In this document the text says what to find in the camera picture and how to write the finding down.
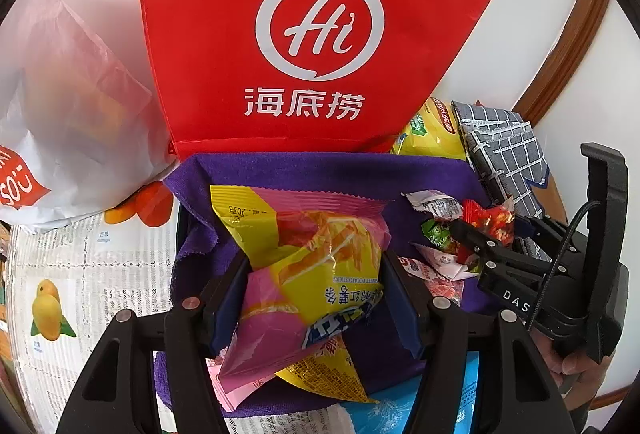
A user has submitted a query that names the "blue tissue pack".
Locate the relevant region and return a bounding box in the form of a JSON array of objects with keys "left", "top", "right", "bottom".
[{"left": 342, "top": 352, "right": 480, "bottom": 434}]

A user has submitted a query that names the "pink lollipop candy packet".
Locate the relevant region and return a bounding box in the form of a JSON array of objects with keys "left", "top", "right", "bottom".
[{"left": 398, "top": 256, "right": 464, "bottom": 305}]

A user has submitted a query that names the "pink yellow snack bag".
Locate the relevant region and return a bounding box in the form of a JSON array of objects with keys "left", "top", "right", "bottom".
[{"left": 210, "top": 185, "right": 390, "bottom": 392}]

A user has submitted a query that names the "red paper shopping bag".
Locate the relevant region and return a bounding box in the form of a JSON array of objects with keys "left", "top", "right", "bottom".
[{"left": 141, "top": 0, "right": 491, "bottom": 157}]

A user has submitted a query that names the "small pink snack packet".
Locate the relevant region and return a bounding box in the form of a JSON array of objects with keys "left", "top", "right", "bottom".
[{"left": 413, "top": 243, "right": 477, "bottom": 281}]

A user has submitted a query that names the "white snack packet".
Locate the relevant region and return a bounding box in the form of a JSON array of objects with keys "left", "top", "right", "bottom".
[{"left": 404, "top": 190, "right": 463, "bottom": 221}]

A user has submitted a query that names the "brown wooden door frame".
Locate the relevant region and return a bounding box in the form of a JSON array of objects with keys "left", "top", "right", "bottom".
[{"left": 513, "top": 0, "right": 610, "bottom": 126}]

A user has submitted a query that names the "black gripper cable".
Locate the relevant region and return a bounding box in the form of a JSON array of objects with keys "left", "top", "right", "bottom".
[{"left": 524, "top": 199, "right": 601, "bottom": 332}]

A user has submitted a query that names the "red candy packet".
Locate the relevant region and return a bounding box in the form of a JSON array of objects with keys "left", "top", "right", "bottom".
[{"left": 451, "top": 200, "right": 515, "bottom": 265}]

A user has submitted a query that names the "person's right hand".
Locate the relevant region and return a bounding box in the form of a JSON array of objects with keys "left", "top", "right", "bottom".
[{"left": 530, "top": 329, "right": 612, "bottom": 411}]

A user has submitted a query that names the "green triangular snack packet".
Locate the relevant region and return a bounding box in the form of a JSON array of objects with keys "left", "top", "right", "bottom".
[{"left": 421, "top": 219, "right": 458, "bottom": 254}]

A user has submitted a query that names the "yellow chips bag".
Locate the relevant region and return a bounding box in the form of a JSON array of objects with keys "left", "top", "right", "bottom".
[{"left": 390, "top": 97, "right": 466, "bottom": 161}]

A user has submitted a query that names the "grey plaid folded cloth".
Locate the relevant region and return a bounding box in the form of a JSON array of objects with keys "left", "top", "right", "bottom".
[{"left": 451, "top": 100, "right": 554, "bottom": 263}]

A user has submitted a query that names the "yellow triangular snack packet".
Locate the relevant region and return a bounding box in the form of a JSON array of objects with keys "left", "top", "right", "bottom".
[{"left": 276, "top": 345, "right": 375, "bottom": 404}]

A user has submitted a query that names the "white Miniso plastic bag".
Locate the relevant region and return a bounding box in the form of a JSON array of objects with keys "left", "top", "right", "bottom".
[{"left": 1, "top": 0, "right": 174, "bottom": 231}]

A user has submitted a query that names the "panda print snack packet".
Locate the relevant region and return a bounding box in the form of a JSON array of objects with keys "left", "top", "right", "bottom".
[{"left": 207, "top": 358, "right": 274, "bottom": 414}]

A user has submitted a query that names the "purple towel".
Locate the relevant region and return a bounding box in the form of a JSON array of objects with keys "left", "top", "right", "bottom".
[{"left": 164, "top": 152, "right": 492, "bottom": 418}]

